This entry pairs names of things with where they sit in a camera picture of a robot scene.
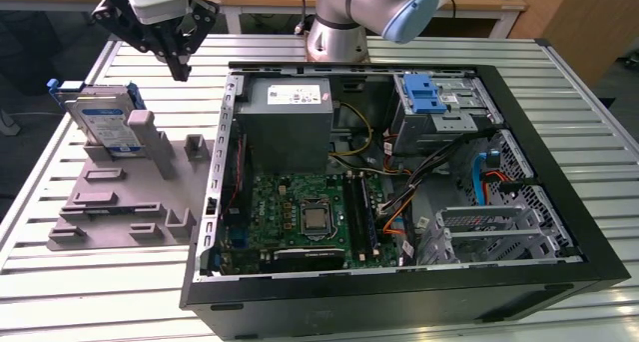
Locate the black PC case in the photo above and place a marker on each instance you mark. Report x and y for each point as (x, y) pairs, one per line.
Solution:
(350, 301)

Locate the grey power supply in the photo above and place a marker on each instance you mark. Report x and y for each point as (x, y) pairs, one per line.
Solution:
(285, 140)

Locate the grey parts rack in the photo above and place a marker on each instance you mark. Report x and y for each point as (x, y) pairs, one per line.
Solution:
(130, 192)

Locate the green motherboard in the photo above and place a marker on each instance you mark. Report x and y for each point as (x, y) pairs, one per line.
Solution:
(279, 192)

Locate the black chair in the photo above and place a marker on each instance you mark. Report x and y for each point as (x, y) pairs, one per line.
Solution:
(30, 57)

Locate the wooden cabinet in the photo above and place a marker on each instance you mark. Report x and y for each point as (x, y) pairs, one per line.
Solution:
(589, 20)

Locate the hard disk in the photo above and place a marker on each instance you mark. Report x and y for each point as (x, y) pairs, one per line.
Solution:
(104, 125)

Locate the black graphics card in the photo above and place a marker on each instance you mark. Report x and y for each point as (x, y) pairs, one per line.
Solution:
(310, 257)

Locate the black case fan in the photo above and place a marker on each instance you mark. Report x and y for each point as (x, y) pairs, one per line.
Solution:
(235, 177)

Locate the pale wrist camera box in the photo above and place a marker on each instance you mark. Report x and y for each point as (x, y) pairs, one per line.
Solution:
(155, 1)

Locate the blue drive latch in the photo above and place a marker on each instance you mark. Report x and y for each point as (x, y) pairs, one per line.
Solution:
(422, 95)

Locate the black RAM slot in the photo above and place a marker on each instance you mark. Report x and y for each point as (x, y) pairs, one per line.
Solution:
(355, 215)

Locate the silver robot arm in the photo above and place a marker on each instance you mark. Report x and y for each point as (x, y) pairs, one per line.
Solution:
(339, 5)

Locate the CPU socket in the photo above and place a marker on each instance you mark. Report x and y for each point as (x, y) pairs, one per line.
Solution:
(301, 222)

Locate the metal disk bay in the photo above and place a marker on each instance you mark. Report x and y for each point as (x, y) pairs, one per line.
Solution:
(489, 233)

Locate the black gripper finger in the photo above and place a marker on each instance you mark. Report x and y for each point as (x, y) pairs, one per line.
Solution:
(124, 31)
(202, 20)

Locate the metal drive cage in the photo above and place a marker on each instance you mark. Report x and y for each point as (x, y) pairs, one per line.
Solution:
(450, 128)

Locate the silver CPU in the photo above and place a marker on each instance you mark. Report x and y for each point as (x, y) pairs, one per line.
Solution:
(314, 218)

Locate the grey floor stand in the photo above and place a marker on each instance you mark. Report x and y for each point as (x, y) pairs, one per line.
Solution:
(8, 125)

